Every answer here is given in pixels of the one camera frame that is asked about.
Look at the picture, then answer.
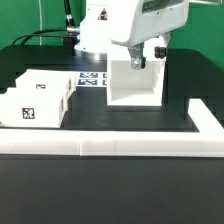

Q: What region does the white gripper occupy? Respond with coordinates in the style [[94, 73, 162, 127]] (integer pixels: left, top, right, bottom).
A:
[[110, 0, 189, 70]]

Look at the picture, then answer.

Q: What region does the white drawer cabinet box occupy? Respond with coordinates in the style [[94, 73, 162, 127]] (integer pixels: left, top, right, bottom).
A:
[[106, 35, 167, 108]]

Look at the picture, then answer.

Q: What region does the white front drawer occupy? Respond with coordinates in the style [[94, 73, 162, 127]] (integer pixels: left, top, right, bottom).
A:
[[0, 88, 67, 128]]

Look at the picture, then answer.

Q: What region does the white drawer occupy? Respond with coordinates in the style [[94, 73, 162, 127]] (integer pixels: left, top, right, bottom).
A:
[[16, 69, 76, 98], [0, 88, 67, 128]]

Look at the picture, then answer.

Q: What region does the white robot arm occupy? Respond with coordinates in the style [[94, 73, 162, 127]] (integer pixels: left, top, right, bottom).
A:
[[75, 0, 189, 70]]

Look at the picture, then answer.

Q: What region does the white rear drawer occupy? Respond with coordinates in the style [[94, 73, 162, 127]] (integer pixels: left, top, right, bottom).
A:
[[16, 69, 76, 98]]

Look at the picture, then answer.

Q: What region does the white fiducial marker sheet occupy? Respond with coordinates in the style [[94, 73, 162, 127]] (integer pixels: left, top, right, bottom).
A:
[[77, 72, 107, 87]]

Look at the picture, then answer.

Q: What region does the white L-shaped fence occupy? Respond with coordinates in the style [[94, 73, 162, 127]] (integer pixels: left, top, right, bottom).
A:
[[0, 98, 224, 158]]

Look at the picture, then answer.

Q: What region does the black cable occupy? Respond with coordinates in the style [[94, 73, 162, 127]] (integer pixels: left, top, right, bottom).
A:
[[12, 0, 81, 47]]

